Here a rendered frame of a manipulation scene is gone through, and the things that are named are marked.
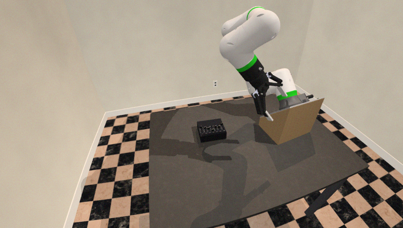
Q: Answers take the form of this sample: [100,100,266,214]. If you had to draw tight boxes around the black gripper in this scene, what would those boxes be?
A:
[249,71,287,121]

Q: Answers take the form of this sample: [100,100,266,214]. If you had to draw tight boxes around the black lighting desk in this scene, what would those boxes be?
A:
[197,118,227,143]

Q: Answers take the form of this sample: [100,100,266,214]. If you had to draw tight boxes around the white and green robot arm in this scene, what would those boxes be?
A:
[219,6,314,110]

